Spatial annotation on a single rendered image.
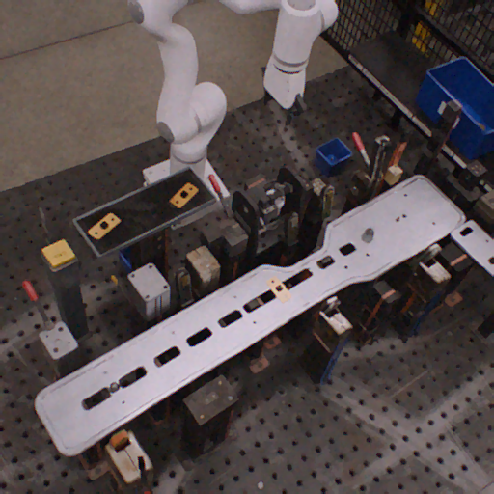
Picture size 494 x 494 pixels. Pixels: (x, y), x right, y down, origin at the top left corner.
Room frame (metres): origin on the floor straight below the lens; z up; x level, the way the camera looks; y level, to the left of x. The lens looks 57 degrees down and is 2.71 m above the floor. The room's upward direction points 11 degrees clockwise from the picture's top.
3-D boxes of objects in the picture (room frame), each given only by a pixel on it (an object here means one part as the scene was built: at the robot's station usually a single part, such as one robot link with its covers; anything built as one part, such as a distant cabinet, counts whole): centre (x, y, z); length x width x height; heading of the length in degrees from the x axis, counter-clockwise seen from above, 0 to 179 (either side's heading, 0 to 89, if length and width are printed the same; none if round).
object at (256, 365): (0.94, -0.05, 0.84); 0.17 x 0.06 x 0.29; 45
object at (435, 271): (1.14, -0.54, 0.87); 0.12 x 0.09 x 0.35; 45
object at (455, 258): (1.25, -0.62, 0.84); 0.11 x 0.10 x 0.28; 45
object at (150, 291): (0.88, 0.24, 0.90); 0.13 x 0.10 x 0.41; 45
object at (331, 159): (1.75, -0.24, 0.74); 0.11 x 0.10 x 0.09; 135
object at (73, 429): (0.98, -0.10, 1.00); 1.38 x 0.22 x 0.02; 135
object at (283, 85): (1.25, -0.01, 1.56); 0.10 x 0.07 x 0.11; 45
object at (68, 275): (0.89, 0.47, 0.92); 0.08 x 0.08 x 0.44; 45
